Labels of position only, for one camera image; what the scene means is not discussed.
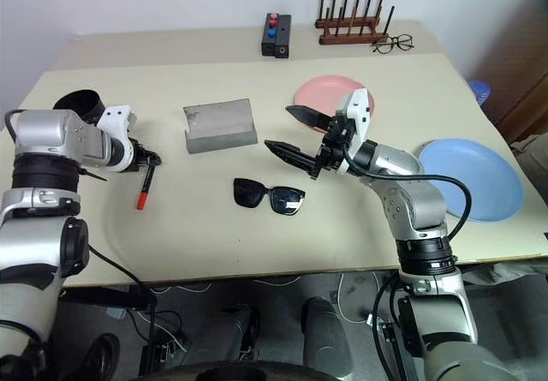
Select black marker with red cap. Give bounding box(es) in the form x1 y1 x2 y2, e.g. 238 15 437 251
135 162 155 210

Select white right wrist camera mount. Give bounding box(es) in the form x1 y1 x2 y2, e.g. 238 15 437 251
333 88 372 146

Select grey glasses case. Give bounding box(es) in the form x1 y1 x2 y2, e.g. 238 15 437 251
182 98 259 155

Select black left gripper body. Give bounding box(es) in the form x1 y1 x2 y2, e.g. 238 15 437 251
128 138 154 173

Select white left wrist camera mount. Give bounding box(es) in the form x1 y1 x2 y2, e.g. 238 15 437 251
96 104 138 173

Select black metal bracket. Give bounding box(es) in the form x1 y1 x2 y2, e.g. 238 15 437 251
378 298 408 381

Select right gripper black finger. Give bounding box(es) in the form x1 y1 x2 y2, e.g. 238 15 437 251
264 140 321 181
285 104 333 133

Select dark grey rounded shape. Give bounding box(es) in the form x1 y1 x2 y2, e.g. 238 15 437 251
200 306 262 381
301 297 356 381

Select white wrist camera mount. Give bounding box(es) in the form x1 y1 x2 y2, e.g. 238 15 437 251
333 88 372 146
96 104 138 173

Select person's grey trouser leg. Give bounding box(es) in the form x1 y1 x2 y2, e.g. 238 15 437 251
508 134 548 232

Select white floor cable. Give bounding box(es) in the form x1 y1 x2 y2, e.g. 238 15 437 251
335 272 378 327

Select blue plastic container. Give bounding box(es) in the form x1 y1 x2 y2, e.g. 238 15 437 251
468 80 491 107

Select brown wooden plate rack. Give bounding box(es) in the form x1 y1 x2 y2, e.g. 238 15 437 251
315 0 395 47

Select black sunglasses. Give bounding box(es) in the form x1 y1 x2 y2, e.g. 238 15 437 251
233 177 307 217

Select black metal table frame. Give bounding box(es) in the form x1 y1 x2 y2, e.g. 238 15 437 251
59 284 158 373

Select black box with coloured buttons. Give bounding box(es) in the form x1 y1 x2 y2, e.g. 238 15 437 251
260 12 280 57

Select black cylindrical cup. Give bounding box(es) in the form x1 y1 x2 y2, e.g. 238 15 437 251
52 89 107 126

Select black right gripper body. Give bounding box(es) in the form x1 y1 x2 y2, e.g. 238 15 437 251
310 113 359 181

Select blue plate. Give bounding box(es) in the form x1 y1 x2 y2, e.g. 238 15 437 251
417 138 525 223

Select thin-framed clear eyeglasses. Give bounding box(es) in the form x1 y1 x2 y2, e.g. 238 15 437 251
371 33 415 55

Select pink plate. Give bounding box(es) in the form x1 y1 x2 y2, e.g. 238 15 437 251
293 74 378 134

